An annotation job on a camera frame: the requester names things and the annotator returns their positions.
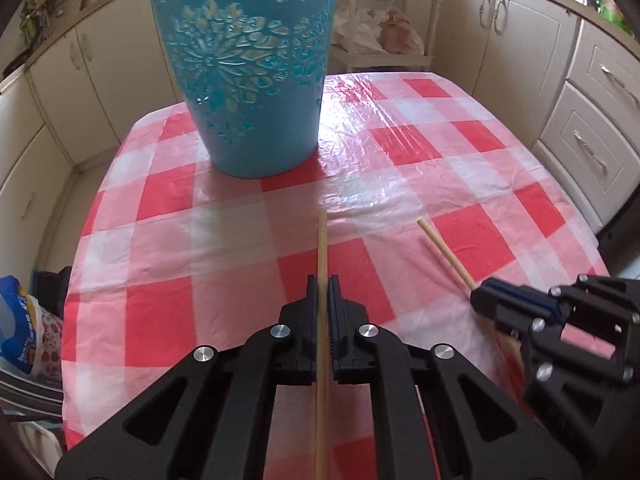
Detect pink plastic bag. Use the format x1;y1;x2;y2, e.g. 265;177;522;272
376;9;427;57

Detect wall utensil rack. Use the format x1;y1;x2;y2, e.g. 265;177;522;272
17;0;58;49

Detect small white plastic bag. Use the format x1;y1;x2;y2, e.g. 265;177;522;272
331;0;397;57

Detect cream lower cabinets with drawers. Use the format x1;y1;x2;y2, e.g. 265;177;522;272
434;0;640;234

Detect green foil bag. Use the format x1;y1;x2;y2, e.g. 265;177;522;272
594;0;634;37

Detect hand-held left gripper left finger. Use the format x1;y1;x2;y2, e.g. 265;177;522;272
54;275;320;480

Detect white rolling cart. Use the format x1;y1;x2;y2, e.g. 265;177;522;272
327;0;445;74

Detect teal floral cutout basket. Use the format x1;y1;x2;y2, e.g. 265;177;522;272
146;0;344;179

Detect blue printed plastic bag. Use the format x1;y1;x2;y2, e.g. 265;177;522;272
0;274;64;387

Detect long wooden chopstick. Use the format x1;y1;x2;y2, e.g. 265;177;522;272
417;217;526;363
315;208;331;480

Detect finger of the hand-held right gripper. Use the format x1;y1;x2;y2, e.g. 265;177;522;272
469;287;640;442
480;273;640;329

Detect cream lower cabinets under window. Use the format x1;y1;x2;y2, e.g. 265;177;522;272
0;0;169;307

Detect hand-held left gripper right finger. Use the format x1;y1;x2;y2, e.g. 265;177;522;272
327;274;584;480

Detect red checked plastic tablecloth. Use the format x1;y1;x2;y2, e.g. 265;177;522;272
61;72;615;480

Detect striped cloth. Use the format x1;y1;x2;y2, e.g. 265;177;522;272
0;367;64;419

